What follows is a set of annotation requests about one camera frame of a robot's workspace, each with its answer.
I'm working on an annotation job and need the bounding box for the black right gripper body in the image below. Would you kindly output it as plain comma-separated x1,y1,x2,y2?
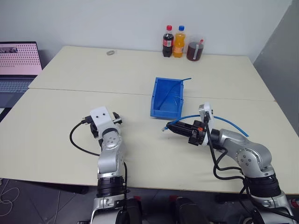
187,119,208,147

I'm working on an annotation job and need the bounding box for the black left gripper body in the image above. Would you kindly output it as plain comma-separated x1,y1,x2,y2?
90,123,100,139

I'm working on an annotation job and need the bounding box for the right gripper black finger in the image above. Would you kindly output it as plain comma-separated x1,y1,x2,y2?
167,121,195,131
166,127,194,139

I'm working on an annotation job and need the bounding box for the long blue network cable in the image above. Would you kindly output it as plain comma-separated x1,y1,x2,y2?
161,113,250,138

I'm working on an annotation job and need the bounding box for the blue plastic storage bin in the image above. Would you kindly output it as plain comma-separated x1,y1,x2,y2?
149,77,185,119

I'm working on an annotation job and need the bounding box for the clear cup dark liquid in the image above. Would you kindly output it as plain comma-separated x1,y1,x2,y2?
186,35,207,62

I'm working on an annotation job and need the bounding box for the dark rounded shape red tab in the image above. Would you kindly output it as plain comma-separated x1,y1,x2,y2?
169,195,207,224

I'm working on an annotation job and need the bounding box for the orange soda bottle blue cap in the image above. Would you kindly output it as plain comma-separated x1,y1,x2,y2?
172,25,186,58

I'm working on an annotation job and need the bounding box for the cola bottle red cap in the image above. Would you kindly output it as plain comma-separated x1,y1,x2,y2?
162,25,175,58

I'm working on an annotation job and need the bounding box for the open grey laptop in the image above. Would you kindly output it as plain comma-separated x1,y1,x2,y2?
0,41,43,108

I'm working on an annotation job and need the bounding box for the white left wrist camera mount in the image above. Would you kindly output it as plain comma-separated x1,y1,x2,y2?
89,106,117,137

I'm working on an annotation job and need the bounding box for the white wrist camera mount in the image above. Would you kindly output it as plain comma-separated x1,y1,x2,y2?
89,106,117,137
198,101,214,147

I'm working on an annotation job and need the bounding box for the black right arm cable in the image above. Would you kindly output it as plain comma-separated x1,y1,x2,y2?
202,111,249,181

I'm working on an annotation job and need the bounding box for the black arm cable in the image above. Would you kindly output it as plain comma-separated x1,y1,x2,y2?
69,115,101,157
202,111,249,181

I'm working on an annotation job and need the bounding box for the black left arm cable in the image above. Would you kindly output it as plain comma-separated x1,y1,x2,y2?
69,115,101,157

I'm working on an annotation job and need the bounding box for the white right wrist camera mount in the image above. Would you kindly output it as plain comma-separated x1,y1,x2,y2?
198,101,214,147

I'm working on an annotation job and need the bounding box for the white floor cable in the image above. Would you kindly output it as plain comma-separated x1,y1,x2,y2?
0,179,21,217

